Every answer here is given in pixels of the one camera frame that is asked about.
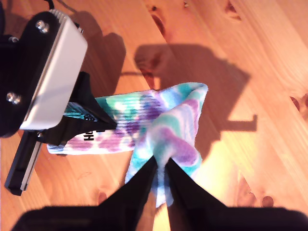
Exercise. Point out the tie-dye sock with black lettering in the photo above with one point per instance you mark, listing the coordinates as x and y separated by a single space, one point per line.
173 142

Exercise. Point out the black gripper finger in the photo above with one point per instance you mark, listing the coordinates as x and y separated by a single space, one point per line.
65 130
134 195
190 195
86 101

